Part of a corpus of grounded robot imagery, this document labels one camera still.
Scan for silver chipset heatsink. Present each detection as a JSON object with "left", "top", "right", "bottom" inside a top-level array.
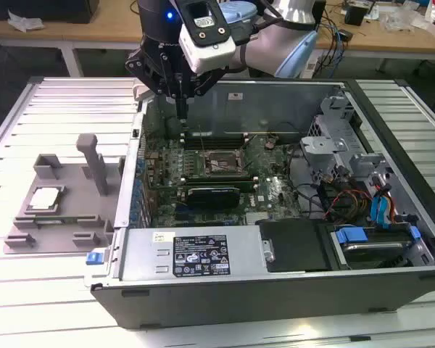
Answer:
[{"left": 244, "top": 212, "right": 273, "bottom": 224}]

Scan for silver CPU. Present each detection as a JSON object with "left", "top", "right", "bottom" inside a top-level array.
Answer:
[{"left": 25, "top": 186, "right": 67, "bottom": 212}]

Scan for crumpled white paper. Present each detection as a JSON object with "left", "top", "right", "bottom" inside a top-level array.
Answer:
[{"left": 7, "top": 9, "right": 44, "bottom": 32}]

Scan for hard disk in blue carrier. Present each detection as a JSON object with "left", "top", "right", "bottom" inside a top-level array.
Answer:
[{"left": 329, "top": 224, "right": 421, "bottom": 271}]

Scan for black plastic shroud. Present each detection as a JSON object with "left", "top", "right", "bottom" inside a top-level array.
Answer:
[{"left": 257, "top": 219, "right": 334, "bottom": 273}]

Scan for large black box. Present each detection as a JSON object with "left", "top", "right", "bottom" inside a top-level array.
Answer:
[{"left": 0, "top": 0, "right": 95, "bottom": 23}]

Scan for black graphics card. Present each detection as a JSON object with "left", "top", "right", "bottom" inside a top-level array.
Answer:
[{"left": 184, "top": 186, "right": 242, "bottom": 210}]

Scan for clear plastic bags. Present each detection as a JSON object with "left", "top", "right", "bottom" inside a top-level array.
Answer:
[{"left": 379, "top": 5, "right": 428, "bottom": 33}]

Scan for coloured power wire bundle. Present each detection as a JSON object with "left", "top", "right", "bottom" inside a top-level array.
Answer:
[{"left": 322, "top": 188, "right": 373, "bottom": 222}]

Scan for blue hanging cable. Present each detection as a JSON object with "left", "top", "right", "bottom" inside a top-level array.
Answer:
[{"left": 326, "top": 16, "right": 345, "bottom": 79}]

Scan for silver power supply unit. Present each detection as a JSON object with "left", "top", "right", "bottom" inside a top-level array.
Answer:
[{"left": 117, "top": 226, "right": 276, "bottom": 282}]

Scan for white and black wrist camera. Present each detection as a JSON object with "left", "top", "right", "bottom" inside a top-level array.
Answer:
[{"left": 178, "top": 0, "right": 237, "bottom": 75}]

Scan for grey parts rack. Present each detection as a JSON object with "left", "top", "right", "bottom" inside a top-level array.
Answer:
[{"left": 3, "top": 133, "right": 126, "bottom": 255}]

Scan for black RAM slot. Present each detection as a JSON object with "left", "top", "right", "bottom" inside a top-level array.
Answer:
[
  {"left": 181, "top": 130, "right": 249, "bottom": 137},
  {"left": 181, "top": 139, "right": 249, "bottom": 146},
  {"left": 181, "top": 135, "right": 249, "bottom": 141},
  {"left": 181, "top": 144, "right": 249, "bottom": 150}
]

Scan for green RAM stick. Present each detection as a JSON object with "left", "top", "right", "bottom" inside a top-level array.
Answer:
[{"left": 181, "top": 175, "right": 258, "bottom": 192}]

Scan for black open PC case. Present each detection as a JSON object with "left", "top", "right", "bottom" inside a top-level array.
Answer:
[{"left": 83, "top": 75, "right": 435, "bottom": 331}]

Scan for grey case corner latch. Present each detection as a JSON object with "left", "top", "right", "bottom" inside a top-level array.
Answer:
[{"left": 133, "top": 81, "right": 155, "bottom": 104}]

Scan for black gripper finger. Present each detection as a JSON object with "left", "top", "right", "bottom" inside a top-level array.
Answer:
[
  {"left": 125, "top": 46, "right": 183, "bottom": 125},
  {"left": 182, "top": 66, "right": 228, "bottom": 125}
]

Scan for wooden desk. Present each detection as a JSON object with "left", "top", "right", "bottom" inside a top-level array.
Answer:
[{"left": 0, "top": 7, "right": 435, "bottom": 79}]

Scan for CPU socket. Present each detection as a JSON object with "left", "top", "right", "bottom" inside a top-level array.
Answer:
[{"left": 199, "top": 148, "right": 246, "bottom": 178}]

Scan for green motherboard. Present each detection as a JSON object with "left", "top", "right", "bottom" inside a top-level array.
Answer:
[{"left": 141, "top": 133, "right": 305, "bottom": 229}]

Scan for blue data wire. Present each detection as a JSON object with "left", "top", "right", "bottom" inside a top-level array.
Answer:
[{"left": 369, "top": 194, "right": 396, "bottom": 229}]

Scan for black desktop tower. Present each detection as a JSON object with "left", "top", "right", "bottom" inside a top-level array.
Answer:
[{"left": 312, "top": 0, "right": 327, "bottom": 32}]

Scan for silver disk bay bracket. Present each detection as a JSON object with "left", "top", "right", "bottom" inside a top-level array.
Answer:
[{"left": 299, "top": 134, "right": 351, "bottom": 189}]

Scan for small black box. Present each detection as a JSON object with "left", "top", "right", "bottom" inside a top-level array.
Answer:
[{"left": 344, "top": 5, "right": 367, "bottom": 26}]

